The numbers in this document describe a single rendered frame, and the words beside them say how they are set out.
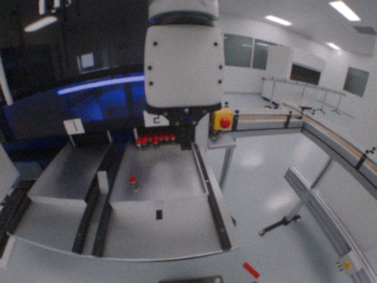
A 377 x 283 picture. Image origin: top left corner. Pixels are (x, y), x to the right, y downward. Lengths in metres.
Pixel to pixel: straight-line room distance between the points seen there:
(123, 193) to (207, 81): 0.38
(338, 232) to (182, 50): 1.12
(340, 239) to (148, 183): 1.08
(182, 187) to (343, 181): 1.49
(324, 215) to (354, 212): 0.62
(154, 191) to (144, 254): 0.18
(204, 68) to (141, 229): 0.35
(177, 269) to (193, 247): 0.89
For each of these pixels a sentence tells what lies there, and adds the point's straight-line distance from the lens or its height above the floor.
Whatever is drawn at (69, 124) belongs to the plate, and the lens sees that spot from 0.65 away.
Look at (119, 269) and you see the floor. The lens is 1.32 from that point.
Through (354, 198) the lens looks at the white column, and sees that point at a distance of 1.65.
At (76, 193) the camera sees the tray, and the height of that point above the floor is 0.88.
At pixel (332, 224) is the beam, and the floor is 0.52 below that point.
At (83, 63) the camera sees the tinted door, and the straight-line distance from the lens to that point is 0.56.
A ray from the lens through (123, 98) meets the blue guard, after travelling 0.51.
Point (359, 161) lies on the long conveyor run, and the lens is 0.90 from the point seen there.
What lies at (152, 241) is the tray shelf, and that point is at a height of 0.88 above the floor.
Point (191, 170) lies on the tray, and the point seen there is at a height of 0.88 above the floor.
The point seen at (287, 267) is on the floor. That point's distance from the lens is 1.45.
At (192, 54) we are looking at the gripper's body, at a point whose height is 1.22.
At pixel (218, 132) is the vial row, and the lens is 0.67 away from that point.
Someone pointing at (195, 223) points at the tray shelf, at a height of 0.88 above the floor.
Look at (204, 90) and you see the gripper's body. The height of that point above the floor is 1.18.
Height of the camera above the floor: 1.21
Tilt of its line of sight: 32 degrees down
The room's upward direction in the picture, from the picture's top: straight up
